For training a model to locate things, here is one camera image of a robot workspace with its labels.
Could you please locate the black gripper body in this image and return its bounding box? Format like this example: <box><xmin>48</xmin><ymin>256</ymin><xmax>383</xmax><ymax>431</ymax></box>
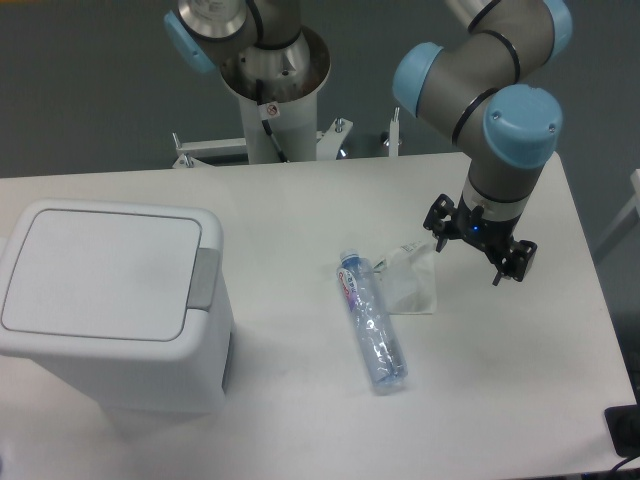
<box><xmin>439</xmin><ymin>194</ymin><xmax>520</xmax><ymax>261</ymax></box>

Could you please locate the white metal base frame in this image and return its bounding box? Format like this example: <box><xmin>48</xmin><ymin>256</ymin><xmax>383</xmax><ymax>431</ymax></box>
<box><xmin>171</xmin><ymin>107</ymin><xmax>404</xmax><ymax>169</ymax></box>

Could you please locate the white plastic pouch bag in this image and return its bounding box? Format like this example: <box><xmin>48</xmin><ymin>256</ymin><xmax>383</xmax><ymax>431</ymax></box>
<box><xmin>373</xmin><ymin>240</ymin><xmax>437</xmax><ymax>315</ymax></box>

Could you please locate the black device at edge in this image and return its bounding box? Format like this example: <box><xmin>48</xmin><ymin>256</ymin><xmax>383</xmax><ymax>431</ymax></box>
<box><xmin>604</xmin><ymin>405</ymin><xmax>639</xmax><ymax>457</ymax></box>

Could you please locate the clear plastic water bottle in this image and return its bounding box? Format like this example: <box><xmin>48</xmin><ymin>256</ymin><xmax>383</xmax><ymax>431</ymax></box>
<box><xmin>336</xmin><ymin>249</ymin><xmax>408</xmax><ymax>394</ymax></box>

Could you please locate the white plastic trash can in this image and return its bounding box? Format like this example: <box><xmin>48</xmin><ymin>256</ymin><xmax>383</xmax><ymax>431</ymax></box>
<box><xmin>1</xmin><ymin>199</ymin><xmax>235</xmax><ymax>417</ymax></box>

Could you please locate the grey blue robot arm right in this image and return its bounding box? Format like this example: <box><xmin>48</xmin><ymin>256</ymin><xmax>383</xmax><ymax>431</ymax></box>
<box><xmin>392</xmin><ymin>1</ymin><xmax>573</xmax><ymax>274</ymax></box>

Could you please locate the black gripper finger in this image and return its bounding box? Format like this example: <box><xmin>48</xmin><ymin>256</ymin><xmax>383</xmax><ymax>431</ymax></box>
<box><xmin>490</xmin><ymin>239</ymin><xmax>538</xmax><ymax>286</ymax></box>
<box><xmin>423</xmin><ymin>194</ymin><xmax>458</xmax><ymax>252</ymax></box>

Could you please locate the white frame at right edge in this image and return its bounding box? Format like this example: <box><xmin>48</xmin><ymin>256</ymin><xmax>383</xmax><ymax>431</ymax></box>
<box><xmin>593</xmin><ymin>169</ymin><xmax>639</xmax><ymax>264</ymax></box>

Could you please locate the black cable on pedestal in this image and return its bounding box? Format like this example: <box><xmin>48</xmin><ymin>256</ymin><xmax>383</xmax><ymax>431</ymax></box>
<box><xmin>255</xmin><ymin>78</ymin><xmax>291</xmax><ymax>164</ymax></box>

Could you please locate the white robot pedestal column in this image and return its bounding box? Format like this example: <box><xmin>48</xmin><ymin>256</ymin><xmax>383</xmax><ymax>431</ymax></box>
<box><xmin>221</xmin><ymin>26</ymin><xmax>331</xmax><ymax>136</ymax></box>

